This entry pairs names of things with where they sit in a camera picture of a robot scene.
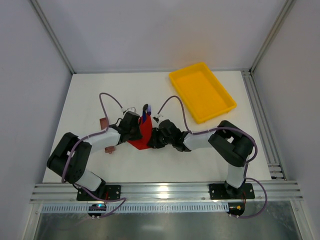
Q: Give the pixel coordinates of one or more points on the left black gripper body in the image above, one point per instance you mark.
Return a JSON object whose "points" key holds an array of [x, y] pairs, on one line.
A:
{"points": [[137, 128]]}

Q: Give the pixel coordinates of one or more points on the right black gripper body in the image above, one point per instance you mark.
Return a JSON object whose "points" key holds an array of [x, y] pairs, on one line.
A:
{"points": [[155, 139]]}

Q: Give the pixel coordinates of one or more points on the dark blue plastic spoon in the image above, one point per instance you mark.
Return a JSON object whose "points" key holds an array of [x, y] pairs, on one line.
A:
{"points": [[145, 111]]}

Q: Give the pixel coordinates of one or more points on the purple plastic fork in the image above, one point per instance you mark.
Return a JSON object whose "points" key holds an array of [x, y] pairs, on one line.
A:
{"points": [[149, 110]]}

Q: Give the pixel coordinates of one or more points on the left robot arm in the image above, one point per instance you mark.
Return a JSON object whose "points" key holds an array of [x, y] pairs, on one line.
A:
{"points": [[70, 157]]}

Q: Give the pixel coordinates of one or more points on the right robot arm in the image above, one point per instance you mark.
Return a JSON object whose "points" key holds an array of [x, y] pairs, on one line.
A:
{"points": [[234, 145]]}

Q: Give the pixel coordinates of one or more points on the brown utensil tray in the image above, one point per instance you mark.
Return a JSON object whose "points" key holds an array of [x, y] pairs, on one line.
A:
{"points": [[108, 139]]}

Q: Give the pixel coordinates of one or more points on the yellow plastic bin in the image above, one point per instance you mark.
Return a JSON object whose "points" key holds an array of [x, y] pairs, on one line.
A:
{"points": [[202, 93]]}

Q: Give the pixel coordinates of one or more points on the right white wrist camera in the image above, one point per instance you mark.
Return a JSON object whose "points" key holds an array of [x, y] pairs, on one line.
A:
{"points": [[158, 118]]}

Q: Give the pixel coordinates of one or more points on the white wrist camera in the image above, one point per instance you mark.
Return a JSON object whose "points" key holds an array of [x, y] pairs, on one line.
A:
{"points": [[158, 118], [130, 109]]}

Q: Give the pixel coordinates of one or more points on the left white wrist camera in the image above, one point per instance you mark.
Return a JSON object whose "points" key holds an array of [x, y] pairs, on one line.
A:
{"points": [[130, 109]]}

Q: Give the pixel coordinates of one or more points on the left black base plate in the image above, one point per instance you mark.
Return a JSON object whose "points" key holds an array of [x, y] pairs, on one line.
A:
{"points": [[105, 192]]}

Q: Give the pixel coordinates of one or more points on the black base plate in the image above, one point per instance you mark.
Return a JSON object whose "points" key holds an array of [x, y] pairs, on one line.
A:
{"points": [[224, 191], [105, 192]]}

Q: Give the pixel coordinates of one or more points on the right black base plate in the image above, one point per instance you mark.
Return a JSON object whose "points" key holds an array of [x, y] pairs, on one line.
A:
{"points": [[224, 191]]}

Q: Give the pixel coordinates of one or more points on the slotted cable duct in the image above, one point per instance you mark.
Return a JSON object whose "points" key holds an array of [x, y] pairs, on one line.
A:
{"points": [[127, 207]]}

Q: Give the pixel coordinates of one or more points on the right side aluminium rail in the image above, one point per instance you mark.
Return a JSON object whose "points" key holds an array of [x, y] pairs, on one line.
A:
{"points": [[268, 142]]}

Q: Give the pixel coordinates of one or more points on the aluminium rail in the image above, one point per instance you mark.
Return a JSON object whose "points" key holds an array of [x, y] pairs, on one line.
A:
{"points": [[277, 190], [268, 142]]}

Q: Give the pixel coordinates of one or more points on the front aluminium rail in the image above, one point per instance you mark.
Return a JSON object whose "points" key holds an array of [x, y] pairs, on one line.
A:
{"points": [[277, 190]]}

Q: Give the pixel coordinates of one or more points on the left frame post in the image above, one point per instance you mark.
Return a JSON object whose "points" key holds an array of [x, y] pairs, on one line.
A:
{"points": [[47, 26]]}

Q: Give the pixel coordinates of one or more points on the frame post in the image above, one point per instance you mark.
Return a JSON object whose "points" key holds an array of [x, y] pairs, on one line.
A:
{"points": [[278, 23], [47, 26]]}

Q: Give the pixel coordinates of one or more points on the right frame post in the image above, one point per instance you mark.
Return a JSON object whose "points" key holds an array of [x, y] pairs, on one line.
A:
{"points": [[278, 23]]}

